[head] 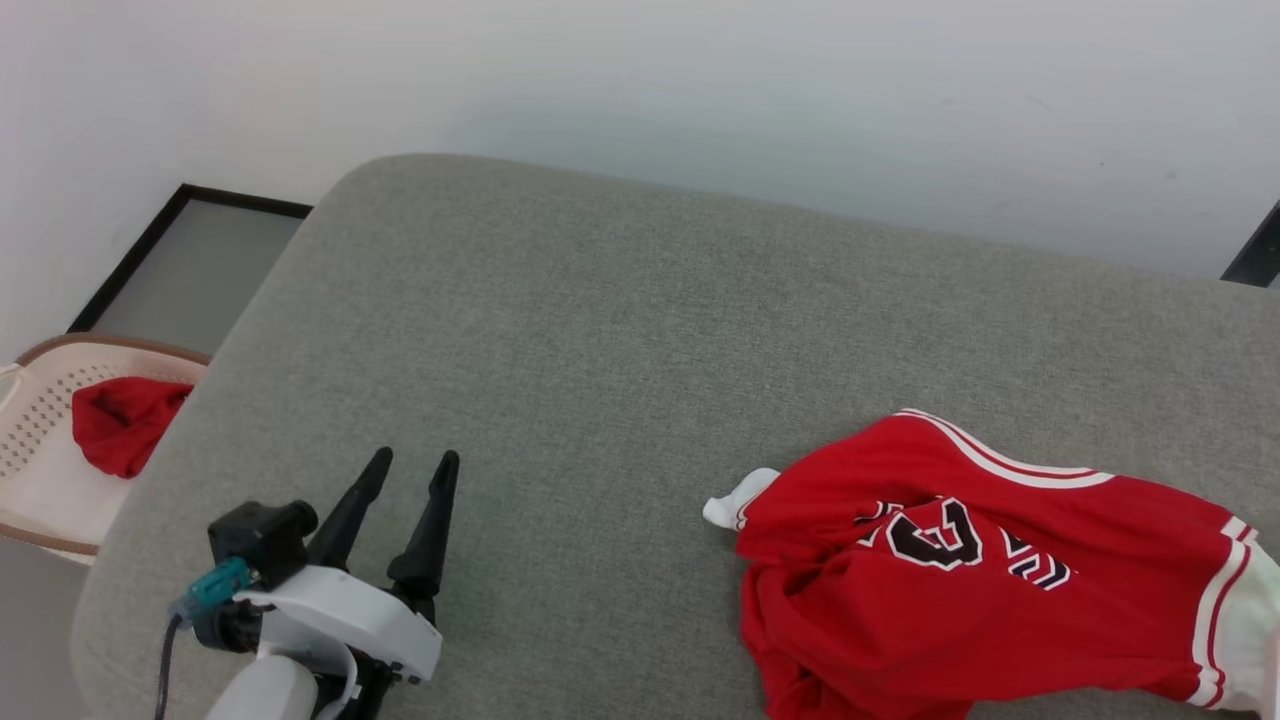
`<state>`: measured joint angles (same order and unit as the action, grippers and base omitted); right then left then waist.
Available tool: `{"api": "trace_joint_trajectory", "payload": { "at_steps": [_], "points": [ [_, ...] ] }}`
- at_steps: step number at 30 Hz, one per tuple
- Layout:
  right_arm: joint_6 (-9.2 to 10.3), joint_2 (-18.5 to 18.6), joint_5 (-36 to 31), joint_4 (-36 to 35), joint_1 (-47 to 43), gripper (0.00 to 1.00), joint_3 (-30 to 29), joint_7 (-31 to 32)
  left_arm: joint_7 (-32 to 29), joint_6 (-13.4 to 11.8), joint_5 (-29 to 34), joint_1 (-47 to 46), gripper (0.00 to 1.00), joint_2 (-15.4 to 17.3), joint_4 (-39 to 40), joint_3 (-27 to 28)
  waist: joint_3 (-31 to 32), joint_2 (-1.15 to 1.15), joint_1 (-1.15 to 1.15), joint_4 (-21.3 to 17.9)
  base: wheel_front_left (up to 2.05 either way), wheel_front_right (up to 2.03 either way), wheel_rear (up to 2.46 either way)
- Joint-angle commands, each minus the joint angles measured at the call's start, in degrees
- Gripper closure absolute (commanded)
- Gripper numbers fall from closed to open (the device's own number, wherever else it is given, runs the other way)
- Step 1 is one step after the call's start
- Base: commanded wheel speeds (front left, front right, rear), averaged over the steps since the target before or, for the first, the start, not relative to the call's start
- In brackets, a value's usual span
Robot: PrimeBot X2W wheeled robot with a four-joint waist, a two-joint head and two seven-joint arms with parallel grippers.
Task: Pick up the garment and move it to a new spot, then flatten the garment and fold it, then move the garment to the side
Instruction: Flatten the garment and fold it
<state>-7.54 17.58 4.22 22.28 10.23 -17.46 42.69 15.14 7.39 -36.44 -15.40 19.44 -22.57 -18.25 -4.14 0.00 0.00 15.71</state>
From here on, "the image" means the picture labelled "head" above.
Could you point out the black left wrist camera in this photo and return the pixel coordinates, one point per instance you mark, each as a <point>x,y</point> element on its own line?
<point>260,535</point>

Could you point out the black framed grey panel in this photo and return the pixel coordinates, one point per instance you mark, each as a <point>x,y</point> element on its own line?
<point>200,270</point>

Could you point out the black door frame strip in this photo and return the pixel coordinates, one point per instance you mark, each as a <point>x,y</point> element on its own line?
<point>1258,250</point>

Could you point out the crumpled red garment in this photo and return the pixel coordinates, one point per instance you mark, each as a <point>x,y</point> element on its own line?
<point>120,425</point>

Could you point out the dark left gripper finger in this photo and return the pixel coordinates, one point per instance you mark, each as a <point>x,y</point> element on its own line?
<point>430,540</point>
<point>350,515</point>

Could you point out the red basketball jersey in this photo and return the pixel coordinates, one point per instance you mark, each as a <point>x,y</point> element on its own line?
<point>960,600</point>

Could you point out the beige perforated laundry basket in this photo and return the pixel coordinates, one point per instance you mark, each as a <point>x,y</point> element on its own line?
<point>40,500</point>

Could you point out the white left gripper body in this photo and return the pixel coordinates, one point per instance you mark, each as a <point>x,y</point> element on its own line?
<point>360,630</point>

